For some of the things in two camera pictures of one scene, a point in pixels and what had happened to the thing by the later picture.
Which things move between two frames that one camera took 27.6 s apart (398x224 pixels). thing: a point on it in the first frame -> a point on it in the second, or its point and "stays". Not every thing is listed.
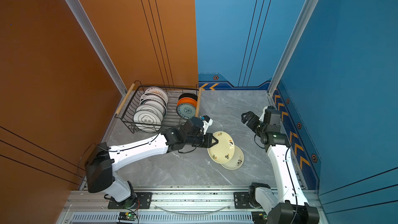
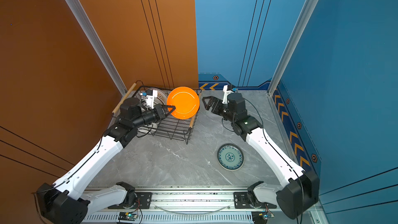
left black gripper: x=208 y=143 -> x=159 y=112
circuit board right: x=259 y=217 stays
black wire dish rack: x=147 y=109 stays
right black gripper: x=255 y=118 -> x=218 y=103
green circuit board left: x=127 y=215 stays
